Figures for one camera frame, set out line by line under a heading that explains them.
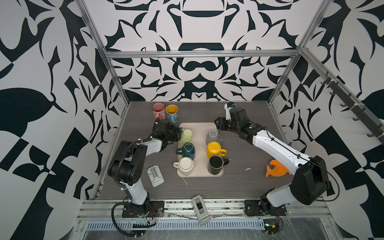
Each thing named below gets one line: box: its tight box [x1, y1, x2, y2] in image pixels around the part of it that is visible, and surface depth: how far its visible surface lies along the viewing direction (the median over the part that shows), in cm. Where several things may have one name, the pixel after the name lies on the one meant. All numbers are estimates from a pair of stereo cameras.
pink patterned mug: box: [151, 102, 167, 120], surface depth 104 cm
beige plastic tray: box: [177, 122, 224, 178], surface depth 88 cm
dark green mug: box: [176, 142, 196, 160], surface depth 85 cm
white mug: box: [173, 156, 194, 177], surface depth 83 cm
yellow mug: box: [206, 141, 228, 159], surface depth 87 cm
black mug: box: [207, 154, 230, 175], surface depth 83 cm
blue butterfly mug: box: [165, 104, 179, 125], surface depth 104 cm
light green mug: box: [178, 129, 193, 148], surface depth 92 cm
